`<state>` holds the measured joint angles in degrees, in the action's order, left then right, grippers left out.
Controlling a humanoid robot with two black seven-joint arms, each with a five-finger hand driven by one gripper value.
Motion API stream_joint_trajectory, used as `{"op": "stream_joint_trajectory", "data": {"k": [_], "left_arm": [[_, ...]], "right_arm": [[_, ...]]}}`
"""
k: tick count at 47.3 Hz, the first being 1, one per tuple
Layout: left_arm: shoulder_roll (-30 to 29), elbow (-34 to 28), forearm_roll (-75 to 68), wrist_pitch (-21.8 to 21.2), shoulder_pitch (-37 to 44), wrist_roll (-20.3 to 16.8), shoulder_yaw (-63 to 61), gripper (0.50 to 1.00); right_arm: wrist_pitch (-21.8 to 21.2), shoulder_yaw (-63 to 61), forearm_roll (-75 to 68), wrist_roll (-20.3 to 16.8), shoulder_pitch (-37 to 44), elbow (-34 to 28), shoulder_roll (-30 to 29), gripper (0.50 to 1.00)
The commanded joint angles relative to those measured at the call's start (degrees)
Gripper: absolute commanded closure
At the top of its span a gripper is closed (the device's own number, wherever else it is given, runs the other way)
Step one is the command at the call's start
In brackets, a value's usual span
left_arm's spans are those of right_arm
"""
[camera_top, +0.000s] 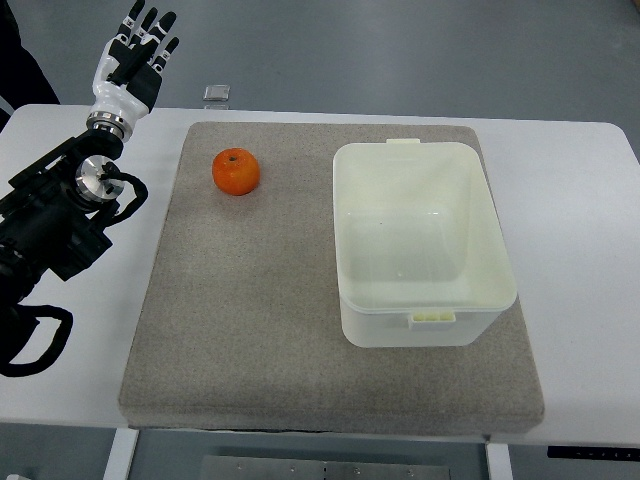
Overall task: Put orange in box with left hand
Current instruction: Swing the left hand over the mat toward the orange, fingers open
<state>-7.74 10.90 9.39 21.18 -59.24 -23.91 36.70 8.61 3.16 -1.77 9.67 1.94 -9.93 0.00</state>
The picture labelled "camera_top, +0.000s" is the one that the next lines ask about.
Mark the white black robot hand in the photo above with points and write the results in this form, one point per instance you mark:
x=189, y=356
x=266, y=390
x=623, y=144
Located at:
x=129, y=74

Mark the orange fruit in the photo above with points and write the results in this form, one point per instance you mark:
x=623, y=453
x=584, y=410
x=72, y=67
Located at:
x=235, y=171

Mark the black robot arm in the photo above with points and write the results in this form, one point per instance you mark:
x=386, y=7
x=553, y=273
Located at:
x=54, y=219

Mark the white plastic box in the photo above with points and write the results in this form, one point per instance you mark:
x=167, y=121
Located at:
x=420, y=256

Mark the small clear square object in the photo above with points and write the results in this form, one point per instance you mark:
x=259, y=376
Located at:
x=216, y=93

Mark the dark object at left edge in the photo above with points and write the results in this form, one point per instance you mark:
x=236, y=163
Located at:
x=22, y=80

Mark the grey felt mat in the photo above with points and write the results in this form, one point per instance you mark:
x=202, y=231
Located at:
x=240, y=327

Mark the white left table leg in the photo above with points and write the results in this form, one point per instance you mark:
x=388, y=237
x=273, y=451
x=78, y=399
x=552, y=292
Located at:
x=121, y=454

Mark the white table leg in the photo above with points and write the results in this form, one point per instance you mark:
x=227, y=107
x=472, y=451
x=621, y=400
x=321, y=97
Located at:
x=498, y=461
x=121, y=454

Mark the metal plate under table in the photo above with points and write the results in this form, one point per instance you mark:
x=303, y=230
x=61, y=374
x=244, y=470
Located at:
x=230, y=467

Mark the white right table leg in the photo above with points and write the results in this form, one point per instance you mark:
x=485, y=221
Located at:
x=498, y=461

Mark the black table control panel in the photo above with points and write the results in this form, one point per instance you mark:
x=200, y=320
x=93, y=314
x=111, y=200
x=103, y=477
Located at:
x=594, y=453

